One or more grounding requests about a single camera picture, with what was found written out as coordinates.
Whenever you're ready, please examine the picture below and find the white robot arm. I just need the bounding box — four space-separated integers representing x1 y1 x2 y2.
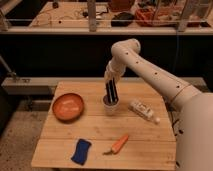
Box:
104 39 213 171

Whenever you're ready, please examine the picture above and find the wooden workbench in background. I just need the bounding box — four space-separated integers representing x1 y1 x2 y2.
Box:
0 1 213 35

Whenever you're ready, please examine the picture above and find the orange carrot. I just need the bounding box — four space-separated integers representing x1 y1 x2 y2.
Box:
104 134 129 155

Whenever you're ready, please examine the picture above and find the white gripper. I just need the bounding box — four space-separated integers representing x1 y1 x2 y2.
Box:
104 61 124 104

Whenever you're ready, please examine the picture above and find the black object on bench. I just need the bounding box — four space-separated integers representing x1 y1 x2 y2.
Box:
111 12 134 27

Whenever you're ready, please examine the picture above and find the grey metal post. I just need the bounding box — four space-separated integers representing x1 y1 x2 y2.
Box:
87 0 96 32

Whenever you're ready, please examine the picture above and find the orange bowl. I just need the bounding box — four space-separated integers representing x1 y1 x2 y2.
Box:
52 93 84 121

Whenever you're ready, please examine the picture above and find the blue eraser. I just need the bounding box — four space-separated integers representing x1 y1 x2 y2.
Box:
71 139 91 165

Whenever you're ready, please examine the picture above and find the grey metal rail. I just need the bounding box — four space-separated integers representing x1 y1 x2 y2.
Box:
1 77 209 95

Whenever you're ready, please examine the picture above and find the white ceramic cup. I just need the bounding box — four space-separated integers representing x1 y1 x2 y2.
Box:
103 96 119 116

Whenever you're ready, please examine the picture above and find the red tool box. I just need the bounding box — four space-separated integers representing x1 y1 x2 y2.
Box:
134 7 174 28

